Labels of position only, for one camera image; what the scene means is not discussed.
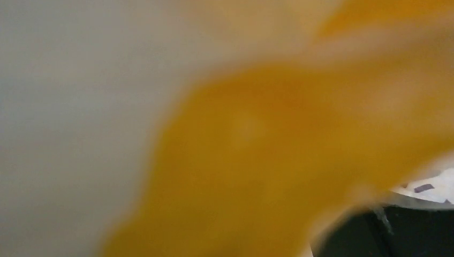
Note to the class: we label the cream banana print plastic bag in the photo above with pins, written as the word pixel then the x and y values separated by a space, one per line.
pixel 213 128

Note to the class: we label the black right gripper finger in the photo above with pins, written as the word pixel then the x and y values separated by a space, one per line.
pixel 402 232

